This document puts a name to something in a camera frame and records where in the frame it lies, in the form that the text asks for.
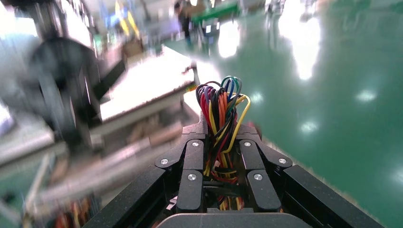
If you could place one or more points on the brown divided cardboard box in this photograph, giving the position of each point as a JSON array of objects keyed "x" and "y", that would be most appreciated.
[{"x": 151, "y": 132}]

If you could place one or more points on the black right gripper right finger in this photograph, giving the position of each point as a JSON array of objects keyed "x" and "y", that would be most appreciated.
[{"x": 252, "y": 157}]

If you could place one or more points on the green workbench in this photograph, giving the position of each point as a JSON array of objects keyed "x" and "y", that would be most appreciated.
[{"x": 217, "y": 12}]

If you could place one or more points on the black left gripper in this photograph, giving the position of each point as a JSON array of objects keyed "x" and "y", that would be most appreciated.
[{"x": 63, "y": 69}]

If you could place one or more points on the white workbench table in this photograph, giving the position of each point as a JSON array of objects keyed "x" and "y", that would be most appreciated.
[{"x": 148, "y": 81}]

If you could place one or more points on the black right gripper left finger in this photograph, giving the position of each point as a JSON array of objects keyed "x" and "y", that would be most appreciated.
[{"x": 192, "y": 157}]

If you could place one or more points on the person in dark clothes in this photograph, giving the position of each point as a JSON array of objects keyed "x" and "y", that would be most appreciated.
[{"x": 184, "y": 22}]

